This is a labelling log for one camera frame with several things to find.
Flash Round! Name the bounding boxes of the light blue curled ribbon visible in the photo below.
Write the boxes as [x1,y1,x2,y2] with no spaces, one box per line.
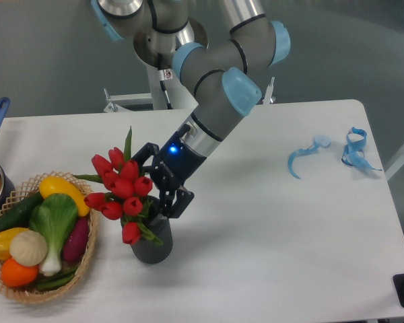
[287,135,331,180]

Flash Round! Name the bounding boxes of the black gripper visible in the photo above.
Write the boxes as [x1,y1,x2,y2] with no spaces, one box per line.
[131,132,207,225]

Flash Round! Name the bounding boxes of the red tulip bouquet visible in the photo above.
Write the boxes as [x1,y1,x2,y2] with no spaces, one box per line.
[75,130,163,246]

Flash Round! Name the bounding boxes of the blue knotted ribbon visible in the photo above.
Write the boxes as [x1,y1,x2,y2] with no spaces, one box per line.
[341,127,382,171]

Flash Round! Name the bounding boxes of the woven wicker basket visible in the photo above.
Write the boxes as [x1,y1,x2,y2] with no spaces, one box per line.
[0,173,99,304]

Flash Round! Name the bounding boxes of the dark green cucumber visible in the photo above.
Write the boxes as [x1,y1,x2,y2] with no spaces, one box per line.
[0,192,44,232]

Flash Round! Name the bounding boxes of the dark grey ribbed vase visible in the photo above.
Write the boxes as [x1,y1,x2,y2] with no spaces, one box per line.
[121,196,173,264]

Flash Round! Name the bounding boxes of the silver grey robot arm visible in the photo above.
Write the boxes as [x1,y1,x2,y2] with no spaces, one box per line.
[91,1,290,225]

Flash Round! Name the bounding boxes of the cream steamed bun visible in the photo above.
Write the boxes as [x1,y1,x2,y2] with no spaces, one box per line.
[9,230,48,266]

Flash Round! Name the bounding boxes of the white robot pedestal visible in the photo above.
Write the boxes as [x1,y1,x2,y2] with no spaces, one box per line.
[103,66,197,113]

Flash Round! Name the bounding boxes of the green bok choy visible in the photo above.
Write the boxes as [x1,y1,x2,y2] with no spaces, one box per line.
[29,193,78,277]

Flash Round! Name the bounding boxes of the orange fruit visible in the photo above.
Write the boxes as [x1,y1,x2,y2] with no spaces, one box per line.
[1,258,38,287]

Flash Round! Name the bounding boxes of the green bean pods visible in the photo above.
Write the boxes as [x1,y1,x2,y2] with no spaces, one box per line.
[34,266,77,292]

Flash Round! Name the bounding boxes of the purple sweet potato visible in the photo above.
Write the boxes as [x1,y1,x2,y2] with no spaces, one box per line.
[62,217,89,263]

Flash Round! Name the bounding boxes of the yellow bell pepper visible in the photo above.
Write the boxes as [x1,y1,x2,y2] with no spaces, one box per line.
[0,227,29,260]

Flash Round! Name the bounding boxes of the yellow squash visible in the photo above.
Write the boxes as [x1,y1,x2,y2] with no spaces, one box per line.
[39,176,90,217]

